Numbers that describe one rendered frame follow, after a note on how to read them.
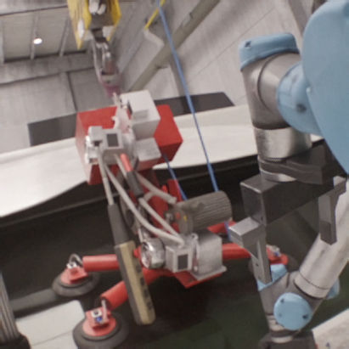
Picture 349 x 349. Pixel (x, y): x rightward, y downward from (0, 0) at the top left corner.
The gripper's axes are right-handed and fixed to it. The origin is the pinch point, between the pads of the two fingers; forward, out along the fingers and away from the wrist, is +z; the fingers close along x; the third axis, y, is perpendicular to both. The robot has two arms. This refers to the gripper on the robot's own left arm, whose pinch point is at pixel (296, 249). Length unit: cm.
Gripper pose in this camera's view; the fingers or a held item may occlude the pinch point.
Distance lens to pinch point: 63.5
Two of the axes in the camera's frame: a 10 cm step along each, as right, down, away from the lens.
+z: 2.3, 8.9, 3.8
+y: -4.3, -2.6, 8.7
